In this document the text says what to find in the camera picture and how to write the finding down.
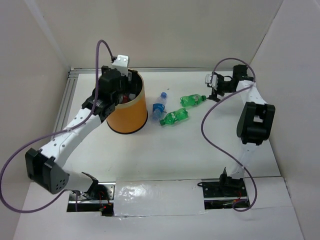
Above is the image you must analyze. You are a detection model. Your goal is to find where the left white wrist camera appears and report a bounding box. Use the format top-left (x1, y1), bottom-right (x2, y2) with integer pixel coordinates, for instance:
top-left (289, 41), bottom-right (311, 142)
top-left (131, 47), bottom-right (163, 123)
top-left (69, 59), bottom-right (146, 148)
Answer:
top-left (111, 54), bottom-right (130, 77)

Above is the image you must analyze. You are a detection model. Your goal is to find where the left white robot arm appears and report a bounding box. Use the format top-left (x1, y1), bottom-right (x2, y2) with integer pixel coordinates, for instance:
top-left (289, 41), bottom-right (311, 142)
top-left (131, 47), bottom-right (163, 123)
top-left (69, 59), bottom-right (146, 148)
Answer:
top-left (25, 66), bottom-right (132, 195)

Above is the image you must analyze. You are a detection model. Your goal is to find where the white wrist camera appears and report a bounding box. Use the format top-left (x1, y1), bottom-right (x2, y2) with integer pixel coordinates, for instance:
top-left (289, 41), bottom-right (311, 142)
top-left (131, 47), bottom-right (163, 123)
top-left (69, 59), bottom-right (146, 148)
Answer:
top-left (205, 72), bottom-right (218, 89)
top-left (111, 54), bottom-right (130, 77)

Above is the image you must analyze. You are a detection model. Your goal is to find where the blue label plastic bottle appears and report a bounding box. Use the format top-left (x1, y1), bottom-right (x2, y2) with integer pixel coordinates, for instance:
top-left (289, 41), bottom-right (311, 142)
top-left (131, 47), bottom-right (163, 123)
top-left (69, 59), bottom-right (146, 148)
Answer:
top-left (151, 92), bottom-right (167, 121)

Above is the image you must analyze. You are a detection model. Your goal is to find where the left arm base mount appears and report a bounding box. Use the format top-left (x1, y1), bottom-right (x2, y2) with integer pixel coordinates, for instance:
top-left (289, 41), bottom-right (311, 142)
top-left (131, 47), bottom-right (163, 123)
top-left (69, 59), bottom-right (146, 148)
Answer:
top-left (66, 172), bottom-right (116, 217)

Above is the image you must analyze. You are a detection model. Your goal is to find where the orange cylindrical bin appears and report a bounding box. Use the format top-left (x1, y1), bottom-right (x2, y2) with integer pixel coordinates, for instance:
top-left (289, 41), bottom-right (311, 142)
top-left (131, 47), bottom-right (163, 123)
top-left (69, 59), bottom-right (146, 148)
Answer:
top-left (92, 69), bottom-right (148, 135)

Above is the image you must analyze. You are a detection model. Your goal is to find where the silver taped front panel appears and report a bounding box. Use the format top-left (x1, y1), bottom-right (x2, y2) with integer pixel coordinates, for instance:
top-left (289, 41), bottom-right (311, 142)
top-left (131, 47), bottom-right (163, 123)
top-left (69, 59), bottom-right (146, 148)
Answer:
top-left (113, 179), bottom-right (206, 217)

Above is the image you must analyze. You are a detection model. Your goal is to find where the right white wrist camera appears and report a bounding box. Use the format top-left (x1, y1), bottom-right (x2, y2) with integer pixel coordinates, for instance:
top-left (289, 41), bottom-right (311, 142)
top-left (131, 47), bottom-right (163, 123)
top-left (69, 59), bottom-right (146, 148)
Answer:
top-left (205, 72), bottom-right (218, 89)

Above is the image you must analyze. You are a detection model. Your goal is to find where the red label clear bottle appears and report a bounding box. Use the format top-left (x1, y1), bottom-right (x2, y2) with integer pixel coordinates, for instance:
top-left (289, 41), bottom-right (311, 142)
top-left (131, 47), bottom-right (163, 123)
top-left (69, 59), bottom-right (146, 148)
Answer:
top-left (118, 93), bottom-right (136, 104)

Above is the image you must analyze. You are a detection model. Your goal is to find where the green plastic bottle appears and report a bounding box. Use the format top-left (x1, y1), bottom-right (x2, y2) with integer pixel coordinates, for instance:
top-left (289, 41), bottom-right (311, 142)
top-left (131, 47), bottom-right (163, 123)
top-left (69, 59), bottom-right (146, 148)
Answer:
top-left (159, 108), bottom-right (189, 126)
top-left (180, 94), bottom-right (207, 108)

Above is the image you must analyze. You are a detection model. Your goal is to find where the aluminium frame rail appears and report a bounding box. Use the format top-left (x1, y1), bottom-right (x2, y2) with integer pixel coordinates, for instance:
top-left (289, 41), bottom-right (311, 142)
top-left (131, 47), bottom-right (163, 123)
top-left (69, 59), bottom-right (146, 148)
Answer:
top-left (53, 66), bottom-right (248, 136)

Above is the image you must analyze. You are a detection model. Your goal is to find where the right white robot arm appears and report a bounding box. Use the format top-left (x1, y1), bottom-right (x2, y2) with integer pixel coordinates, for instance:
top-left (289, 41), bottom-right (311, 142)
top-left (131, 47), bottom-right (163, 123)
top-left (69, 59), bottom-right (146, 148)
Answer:
top-left (206, 64), bottom-right (276, 196)

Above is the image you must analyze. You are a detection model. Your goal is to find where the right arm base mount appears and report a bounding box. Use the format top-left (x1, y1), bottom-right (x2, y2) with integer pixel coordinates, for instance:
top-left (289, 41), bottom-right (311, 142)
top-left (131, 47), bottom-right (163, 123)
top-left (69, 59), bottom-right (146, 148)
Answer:
top-left (197, 169), bottom-right (250, 210)

